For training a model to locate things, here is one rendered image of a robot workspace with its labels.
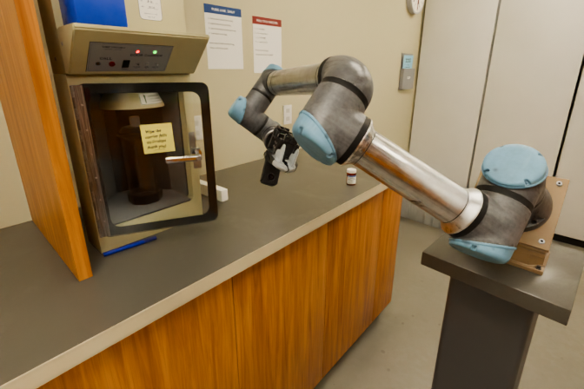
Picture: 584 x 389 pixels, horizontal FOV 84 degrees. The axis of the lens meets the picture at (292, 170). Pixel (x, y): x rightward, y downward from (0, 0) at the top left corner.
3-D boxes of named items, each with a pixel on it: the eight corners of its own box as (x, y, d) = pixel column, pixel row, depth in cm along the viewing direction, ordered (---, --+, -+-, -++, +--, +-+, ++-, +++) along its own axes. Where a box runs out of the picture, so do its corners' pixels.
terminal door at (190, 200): (103, 236, 87) (73, 83, 75) (218, 219, 97) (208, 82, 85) (102, 238, 86) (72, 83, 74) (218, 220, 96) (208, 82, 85)
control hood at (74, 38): (64, 74, 74) (55, 27, 71) (190, 73, 97) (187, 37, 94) (81, 75, 66) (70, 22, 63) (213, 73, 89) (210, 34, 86)
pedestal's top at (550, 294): (583, 265, 90) (587, 253, 89) (567, 326, 68) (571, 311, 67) (461, 227, 112) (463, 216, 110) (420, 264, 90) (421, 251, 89)
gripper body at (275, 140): (276, 131, 82) (270, 121, 93) (265, 161, 84) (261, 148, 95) (304, 141, 84) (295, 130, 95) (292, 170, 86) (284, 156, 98)
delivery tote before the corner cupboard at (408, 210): (388, 214, 330) (391, 184, 320) (406, 202, 358) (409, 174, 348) (450, 234, 290) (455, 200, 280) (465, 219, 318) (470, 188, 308)
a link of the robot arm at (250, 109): (242, 88, 104) (269, 108, 108) (223, 115, 102) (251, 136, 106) (249, 83, 97) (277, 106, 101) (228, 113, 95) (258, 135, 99)
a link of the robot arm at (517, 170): (554, 174, 74) (559, 143, 65) (532, 225, 72) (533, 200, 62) (497, 161, 83) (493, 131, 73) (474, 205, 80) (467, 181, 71)
